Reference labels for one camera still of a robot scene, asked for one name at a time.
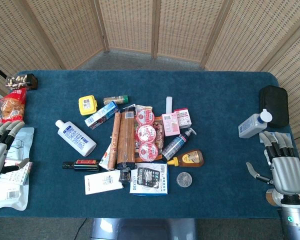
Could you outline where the green-capped spice jar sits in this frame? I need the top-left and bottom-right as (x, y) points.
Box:
(103, 94), (129, 106)

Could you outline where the black pouch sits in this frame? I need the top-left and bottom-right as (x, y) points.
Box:
(258, 85), (290, 129)

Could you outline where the white striped box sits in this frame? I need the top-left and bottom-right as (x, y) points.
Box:
(0, 158), (34, 186)

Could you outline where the blue white toothpaste box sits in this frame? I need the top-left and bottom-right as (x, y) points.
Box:
(84, 100), (121, 130)

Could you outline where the blue tablecloth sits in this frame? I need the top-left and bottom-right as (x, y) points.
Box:
(0, 70), (300, 220)

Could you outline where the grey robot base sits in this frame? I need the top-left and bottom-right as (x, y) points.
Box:
(89, 217), (198, 240)

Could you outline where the white flat box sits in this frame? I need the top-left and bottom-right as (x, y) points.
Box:
(84, 169), (124, 196)

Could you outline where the white red small box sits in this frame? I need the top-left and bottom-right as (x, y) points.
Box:
(173, 107), (193, 130)

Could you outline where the black small jar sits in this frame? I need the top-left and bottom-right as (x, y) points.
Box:
(118, 168), (133, 186)

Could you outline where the mixed nut snack bar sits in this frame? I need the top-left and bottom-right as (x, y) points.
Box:
(152, 117), (165, 155)

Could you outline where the brown noodle package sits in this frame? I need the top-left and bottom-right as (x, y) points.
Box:
(116, 107), (138, 171)

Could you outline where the white plastic bag with barcode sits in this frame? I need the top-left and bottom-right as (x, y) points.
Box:
(0, 180), (30, 213)

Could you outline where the white blue electronics box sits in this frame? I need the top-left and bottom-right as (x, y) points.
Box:
(129, 162), (170, 195)

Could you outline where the white resealable pouch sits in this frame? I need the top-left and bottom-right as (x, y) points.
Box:
(4, 127), (35, 161)

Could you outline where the yellow square box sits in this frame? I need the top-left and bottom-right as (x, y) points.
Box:
(78, 94), (99, 116)

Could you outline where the white lotion bottle blue label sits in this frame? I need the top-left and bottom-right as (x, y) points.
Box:
(55, 119), (97, 158)

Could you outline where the round clear lidded tin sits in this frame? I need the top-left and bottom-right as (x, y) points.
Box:
(176, 171), (193, 188)

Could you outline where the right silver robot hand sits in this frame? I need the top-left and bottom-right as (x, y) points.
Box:
(245, 130), (300, 195)

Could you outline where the brown long stick package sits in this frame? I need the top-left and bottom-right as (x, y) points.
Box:
(107, 111), (122, 172)

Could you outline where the clear pump bottle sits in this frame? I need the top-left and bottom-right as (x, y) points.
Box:
(161, 127), (197, 161)

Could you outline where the white carton red green print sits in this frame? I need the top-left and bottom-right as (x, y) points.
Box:
(98, 142), (112, 172)

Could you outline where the tape roll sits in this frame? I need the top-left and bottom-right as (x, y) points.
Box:
(265, 188), (284, 207)

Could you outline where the pink box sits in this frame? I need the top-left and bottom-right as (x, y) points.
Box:
(161, 112), (181, 137)

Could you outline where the honey squeeze bottle yellow cap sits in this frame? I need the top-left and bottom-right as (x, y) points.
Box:
(166, 149), (205, 168)

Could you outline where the red snack bag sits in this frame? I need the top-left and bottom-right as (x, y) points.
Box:
(0, 87), (28, 124)

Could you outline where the white tube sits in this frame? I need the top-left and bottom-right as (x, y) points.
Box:
(165, 96), (174, 116)

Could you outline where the dark glass bottle red label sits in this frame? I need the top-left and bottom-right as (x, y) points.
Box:
(62, 159), (101, 172)

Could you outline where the woven folding screen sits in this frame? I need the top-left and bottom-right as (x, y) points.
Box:
(0, 0), (300, 176)

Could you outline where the white bottle with white cap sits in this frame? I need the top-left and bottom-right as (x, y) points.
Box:
(237, 108), (273, 139)

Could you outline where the red white round-cup snack pack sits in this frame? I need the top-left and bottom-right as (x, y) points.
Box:
(134, 104), (160, 162)

